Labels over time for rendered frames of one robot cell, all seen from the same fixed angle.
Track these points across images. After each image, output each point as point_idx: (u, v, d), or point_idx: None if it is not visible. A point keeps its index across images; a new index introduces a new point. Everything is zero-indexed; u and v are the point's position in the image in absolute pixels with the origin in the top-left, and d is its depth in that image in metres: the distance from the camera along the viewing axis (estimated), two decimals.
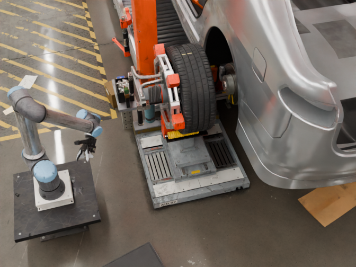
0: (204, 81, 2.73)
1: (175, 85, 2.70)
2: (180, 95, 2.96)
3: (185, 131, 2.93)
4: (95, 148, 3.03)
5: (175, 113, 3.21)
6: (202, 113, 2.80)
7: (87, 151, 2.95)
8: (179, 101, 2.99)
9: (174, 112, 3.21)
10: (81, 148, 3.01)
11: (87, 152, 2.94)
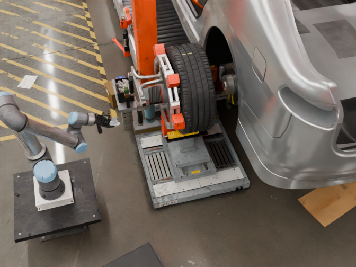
0: (204, 81, 2.73)
1: (175, 85, 2.70)
2: (180, 95, 2.96)
3: (185, 131, 2.93)
4: (106, 118, 2.89)
5: (175, 113, 3.21)
6: (202, 113, 2.80)
7: (112, 127, 2.97)
8: (179, 101, 2.99)
9: (174, 112, 3.21)
10: None
11: (113, 127, 2.98)
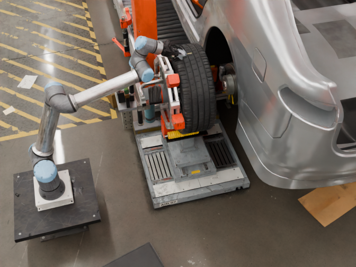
0: (204, 81, 2.73)
1: (175, 85, 2.70)
2: (180, 95, 2.96)
3: (185, 131, 2.93)
4: (169, 60, 2.69)
5: (175, 113, 3.21)
6: (202, 113, 2.80)
7: None
8: (179, 101, 2.99)
9: (174, 112, 3.21)
10: None
11: None
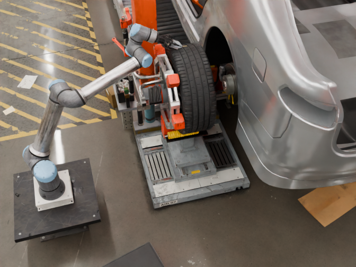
0: (199, 64, 2.75)
1: (175, 85, 2.70)
2: (179, 91, 2.96)
3: (186, 123, 2.83)
4: (164, 47, 2.77)
5: None
6: (201, 97, 2.74)
7: (171, 47, 2.86)
8: (179, 98, 2.97)
9: None
10: None
11: (172, 47, 2.86)
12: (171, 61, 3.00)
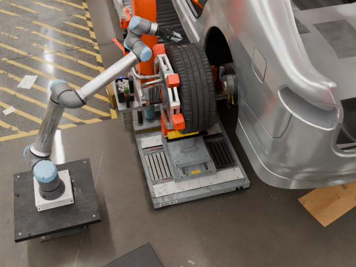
0: (199, 64, 2.75)
1: (175, 85, 2.70)
2: (179, 91, 2.96)
3: (186, 123, 2.83)
4: (165, 41, 2.70)
5: None
6: (201, 97, 2.74)
7: (171, 39, 2.79)
8: (179, 99, 2.97)
9: None
10: None
11: (172, 39, 2.79)
12: (171, 61, 3.00)
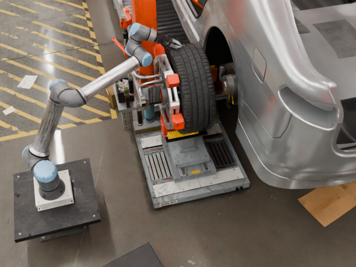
0: (197, 59, 2.77)
1: (174, 85, 2.70)
2: (179, 89, 2.95)
3: (186, 118, 2.79)
4: (164, 46, 2.78)
5: None
6: (200, 90, 2.73)
7: (170, 47, 2.87)
8: (179, 97, 2.96)
9: None
10: None
11: (171, 47, 2.87)
12: (170, 62, 3.03)
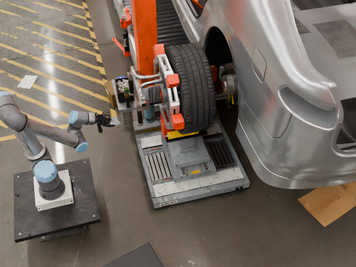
0: (197, 59, 2.77)
1: (174, 85, 2.70)
2: (179, 89, 2.95)
3: (186, 118, 2.79)
4: (106, 118, 2.89)
5: None
6: (200, 90, 2.73)
7: (112, 126, 2.97)
8: (179, 97, 2.96)
9: None
10: None
11: (113, 126, 2.98)
12: (170, 62, 3.03)
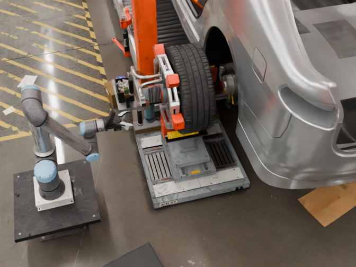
0: (197, 59, 2.77)
1: (174, 85, 2.70)
2: (179, 89, 2.95)
3: (186, 118, 2.79)
4: None
5: None
6: (200, 90, 2.73)
7: (119, 113, 2.89)
8: (179, 97, 2.96)
9: None
10: (118, 121, 2.83)
11: (120, 112, 2.90)
12: (170, 62, 3.03)
